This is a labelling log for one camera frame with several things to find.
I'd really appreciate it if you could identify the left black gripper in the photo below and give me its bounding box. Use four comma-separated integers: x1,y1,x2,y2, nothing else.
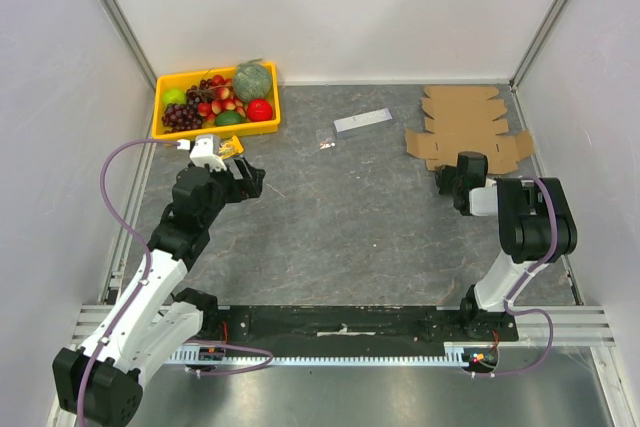
200,155,265,227

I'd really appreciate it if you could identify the brown cardboard box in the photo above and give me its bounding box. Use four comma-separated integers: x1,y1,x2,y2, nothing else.
405,85,534,175

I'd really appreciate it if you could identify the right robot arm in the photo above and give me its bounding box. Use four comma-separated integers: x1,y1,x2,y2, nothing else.
426,152,578,342

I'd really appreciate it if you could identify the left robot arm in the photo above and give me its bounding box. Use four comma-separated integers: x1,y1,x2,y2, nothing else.
53,157,266,426

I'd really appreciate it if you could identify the yellow candy packet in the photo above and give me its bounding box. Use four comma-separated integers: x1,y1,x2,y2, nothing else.
218,136,245,160

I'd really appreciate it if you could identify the green avocado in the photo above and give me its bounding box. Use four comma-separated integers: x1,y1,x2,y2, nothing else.
214,111,245,127

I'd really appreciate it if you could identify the red apple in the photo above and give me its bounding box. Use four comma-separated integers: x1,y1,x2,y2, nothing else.
246,99,274,122

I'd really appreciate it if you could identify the red cherry cluster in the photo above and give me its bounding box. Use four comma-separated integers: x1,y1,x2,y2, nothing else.
186,75,246,124

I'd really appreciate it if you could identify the dark purple grape bunch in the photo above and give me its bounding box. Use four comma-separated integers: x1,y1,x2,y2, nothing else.
161,103,203,133

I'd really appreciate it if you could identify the small clear plastic bag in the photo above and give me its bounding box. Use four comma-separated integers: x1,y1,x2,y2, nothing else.
316,128,336,150

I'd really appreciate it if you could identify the green netted melon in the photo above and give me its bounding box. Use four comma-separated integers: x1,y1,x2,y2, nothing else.
232,62,272,103

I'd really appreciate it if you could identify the green apple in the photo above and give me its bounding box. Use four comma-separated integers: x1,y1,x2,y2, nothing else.
161,88,187,107

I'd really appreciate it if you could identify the grey slim carton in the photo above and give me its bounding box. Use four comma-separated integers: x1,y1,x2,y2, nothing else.
333,108,392,135

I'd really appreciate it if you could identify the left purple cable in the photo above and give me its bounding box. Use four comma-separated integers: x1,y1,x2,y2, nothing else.
77,138,275,423

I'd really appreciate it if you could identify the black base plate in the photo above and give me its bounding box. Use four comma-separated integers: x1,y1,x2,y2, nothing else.
188,305,519,347

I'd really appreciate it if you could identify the slotted cable duct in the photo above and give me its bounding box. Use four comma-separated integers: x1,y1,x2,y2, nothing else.
164,339,617,367

